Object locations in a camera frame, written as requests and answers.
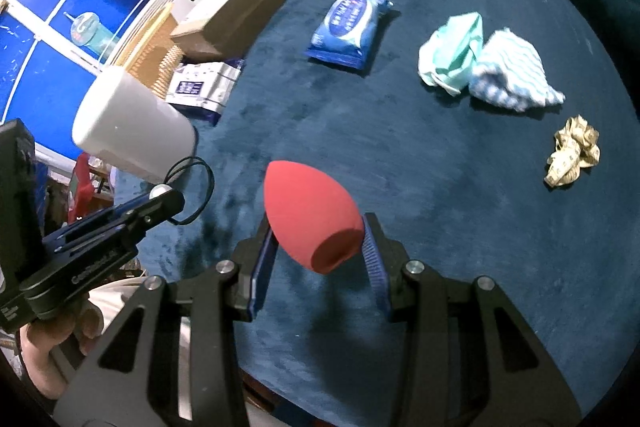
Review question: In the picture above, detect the white plastic cup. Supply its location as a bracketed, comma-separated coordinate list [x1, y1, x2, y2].
[72, 69, 199, 184]

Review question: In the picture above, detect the cup picture window sticker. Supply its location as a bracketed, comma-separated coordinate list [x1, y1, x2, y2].
[64, 11, 122, 56]

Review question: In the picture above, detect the blue white striped cloth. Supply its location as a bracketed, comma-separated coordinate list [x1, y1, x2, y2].
[469, 31, 566, 112]

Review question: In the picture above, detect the orange plastic basket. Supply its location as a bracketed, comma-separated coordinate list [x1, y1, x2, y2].
[120, 4, 183, 100]

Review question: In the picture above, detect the red makeup sponge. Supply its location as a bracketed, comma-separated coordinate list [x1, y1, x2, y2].
[263, 160, 364, 276]

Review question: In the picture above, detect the white-framed blue window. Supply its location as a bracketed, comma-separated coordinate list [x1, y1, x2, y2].
[0, 0, 226, 168]

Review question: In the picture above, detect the blue wet wipes pack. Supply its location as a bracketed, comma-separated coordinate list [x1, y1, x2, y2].
[306, 0, 393, 72]

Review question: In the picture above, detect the white and blue wipes pack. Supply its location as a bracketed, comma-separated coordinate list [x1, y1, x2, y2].
[167, 59, 246, 126]

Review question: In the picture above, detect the black hair tie with pearl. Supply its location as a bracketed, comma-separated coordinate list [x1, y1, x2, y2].
[150, 156, 216, 226]

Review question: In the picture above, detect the green face mask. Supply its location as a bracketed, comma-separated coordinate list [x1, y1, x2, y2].
[419, 12, 485, 96]

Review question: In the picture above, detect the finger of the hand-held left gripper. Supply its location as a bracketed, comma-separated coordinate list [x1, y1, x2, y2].
[67, 196, 156, 238]
[45, 191, 185, 258]

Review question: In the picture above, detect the cardboard box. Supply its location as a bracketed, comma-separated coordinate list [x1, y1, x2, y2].
[170, 0, 287, 62]

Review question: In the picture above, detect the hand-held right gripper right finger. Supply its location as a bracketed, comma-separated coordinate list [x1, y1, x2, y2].
[359, 212, 583, 427]

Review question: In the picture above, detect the person's left hand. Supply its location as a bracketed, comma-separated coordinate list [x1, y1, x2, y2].
[19, 294, 106, 400]

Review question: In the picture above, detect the red bag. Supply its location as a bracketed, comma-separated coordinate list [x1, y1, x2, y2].
[69, 152, 97, 220]

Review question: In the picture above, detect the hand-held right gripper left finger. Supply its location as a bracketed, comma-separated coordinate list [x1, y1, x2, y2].
[54, 222, 275, 427]

